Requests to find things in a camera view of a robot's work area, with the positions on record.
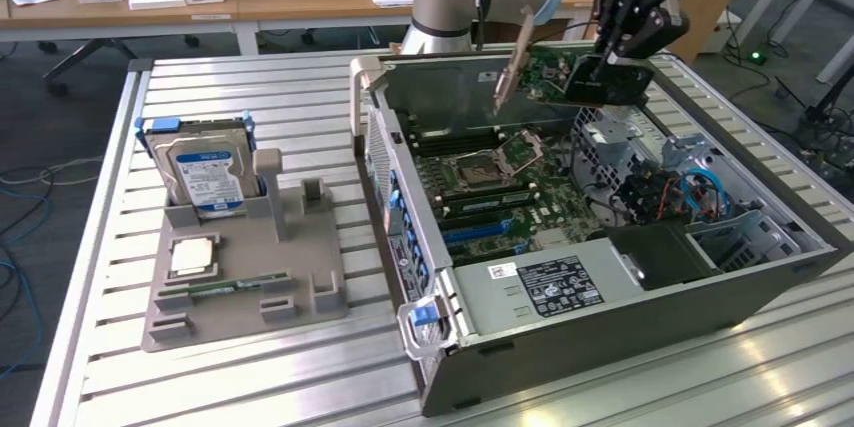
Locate blue expansion slot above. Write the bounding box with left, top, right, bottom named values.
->
left=440, top=224, right=516, bottom=247

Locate hard disk in blue caddy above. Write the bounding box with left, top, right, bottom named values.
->
left=134, top=110, right=261, bottom=221

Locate black chair base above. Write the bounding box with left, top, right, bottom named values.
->
left=38, top=34, right=201, bottom=97

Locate white socket box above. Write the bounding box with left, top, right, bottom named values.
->
left=699, top=9, right=746, bottom=56

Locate wooden desk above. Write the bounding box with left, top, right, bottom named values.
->
left=0, top=0, right=605, bottom=56

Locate grey power supply unit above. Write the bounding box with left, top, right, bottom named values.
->
left=440, top=236, right=647, bottom=339

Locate grey floor cable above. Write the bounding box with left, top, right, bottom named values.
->
left=0, top=154, right=108, bottom=188

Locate metal socket cover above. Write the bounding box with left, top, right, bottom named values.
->
left=496, top=127, right=547, bottom=179

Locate flat white box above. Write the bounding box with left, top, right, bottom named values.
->
left=126, top=0, right=188, bottom=12

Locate grey open PC case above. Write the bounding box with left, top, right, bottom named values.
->
left=349, top=36, right=854, bottom=418

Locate black RAM stick white label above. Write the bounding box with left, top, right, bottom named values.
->
left=436, top=189, right=540, bottom=216

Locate CPU socket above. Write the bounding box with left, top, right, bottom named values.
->
left=451, top=150, right=513, bottom=194

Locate white table frame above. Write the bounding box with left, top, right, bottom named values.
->
left=729, top=0, right=854, bottom=83

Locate perforated metal drive cage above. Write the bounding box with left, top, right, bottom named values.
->
left=571, top=96, right=675, bottom=193

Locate green motherboard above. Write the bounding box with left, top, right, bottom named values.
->
left=392, top=109, right=619, bottom=268

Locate metal disk bay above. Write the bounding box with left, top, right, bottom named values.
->
left=684, top=209, right=806, bottom=273

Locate silver metal bracket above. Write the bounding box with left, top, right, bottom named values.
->
left=659, top=132, right=727, bottom=171

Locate green RAM stick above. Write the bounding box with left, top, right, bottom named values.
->
left=158, top=272, right=292, bottom=298

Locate red disk wire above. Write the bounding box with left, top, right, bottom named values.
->
left=656, top=177, right=676, bottom=221

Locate silver CPU chip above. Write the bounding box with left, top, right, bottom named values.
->
left=169, top=239, right=218, bottom=278

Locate black expansion slot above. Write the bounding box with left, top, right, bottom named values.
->
left=437, top=209, right=519, bottom=228

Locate blue disk wire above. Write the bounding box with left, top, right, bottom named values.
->
left=684, top=166, right=736, bottom=224

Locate grey parts rack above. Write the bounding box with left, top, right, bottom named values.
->
left=140, top=147, right=351, bottom=354

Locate blue floor cable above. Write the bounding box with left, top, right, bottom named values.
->
left=0, top=185, right=53, bottom=378

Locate blue case latch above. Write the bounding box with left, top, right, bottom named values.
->
left=407, top=302, right=447, bottom=331

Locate green graphics card black heatsink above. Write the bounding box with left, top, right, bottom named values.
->
left=491, top=5, right=656, bottom=111

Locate black case power cable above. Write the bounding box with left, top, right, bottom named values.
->
left=563, top=20, right=600, bottom=41

